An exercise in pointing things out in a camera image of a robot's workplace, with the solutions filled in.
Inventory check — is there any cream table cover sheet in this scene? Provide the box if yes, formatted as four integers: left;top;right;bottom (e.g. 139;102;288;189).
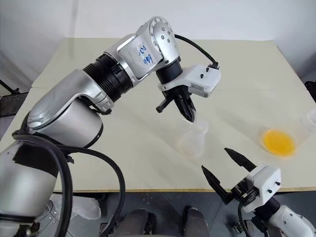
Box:
0;37;316;193

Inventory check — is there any dark rounded shape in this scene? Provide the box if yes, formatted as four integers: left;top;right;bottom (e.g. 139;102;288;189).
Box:
122;209;156;237
184;206;211;237

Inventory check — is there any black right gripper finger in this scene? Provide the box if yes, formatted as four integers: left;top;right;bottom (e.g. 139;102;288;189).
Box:
223;147;256;172
201;165;234;205

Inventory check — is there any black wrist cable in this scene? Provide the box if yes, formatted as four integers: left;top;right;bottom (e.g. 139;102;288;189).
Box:
237;201;255;237
174;34;220;71

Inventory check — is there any black background object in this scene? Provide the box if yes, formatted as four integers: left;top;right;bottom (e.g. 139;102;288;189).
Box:
305;80;316;102

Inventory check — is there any thick black shoulder cable loop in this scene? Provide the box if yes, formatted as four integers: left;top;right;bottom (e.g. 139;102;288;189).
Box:
11;129;127;237

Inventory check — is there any black mesh stand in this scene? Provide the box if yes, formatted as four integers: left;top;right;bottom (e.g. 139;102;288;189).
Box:
0;79;30;117

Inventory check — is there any white plastic bag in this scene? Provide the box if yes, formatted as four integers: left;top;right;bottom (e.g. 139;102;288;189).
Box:
71;197;102;220

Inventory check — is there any clear plastic cup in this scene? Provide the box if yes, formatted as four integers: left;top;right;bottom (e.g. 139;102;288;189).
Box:
179;118;210;159

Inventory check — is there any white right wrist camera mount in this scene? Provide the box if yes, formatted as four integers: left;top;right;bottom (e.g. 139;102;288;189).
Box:
243;164;282;213

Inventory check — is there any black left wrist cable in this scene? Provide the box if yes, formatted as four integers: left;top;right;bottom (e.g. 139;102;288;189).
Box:
174;34;220;71

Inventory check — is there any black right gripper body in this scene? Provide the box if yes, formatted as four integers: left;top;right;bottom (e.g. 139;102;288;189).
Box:
231;179;260;206

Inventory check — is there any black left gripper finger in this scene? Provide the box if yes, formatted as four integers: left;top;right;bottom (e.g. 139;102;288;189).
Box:
187;98;197;123
174;95;191;121

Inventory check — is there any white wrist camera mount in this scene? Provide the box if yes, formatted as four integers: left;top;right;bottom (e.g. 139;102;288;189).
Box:
243;164;282;213
158;64;222;98

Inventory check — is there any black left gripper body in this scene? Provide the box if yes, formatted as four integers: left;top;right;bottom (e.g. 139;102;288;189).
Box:
156;85;192;113

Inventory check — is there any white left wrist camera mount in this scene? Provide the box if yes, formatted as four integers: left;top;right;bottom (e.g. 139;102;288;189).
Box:
158;64;222;98

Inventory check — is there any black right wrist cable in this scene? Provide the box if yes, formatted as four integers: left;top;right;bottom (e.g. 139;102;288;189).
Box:
237;201;255;237

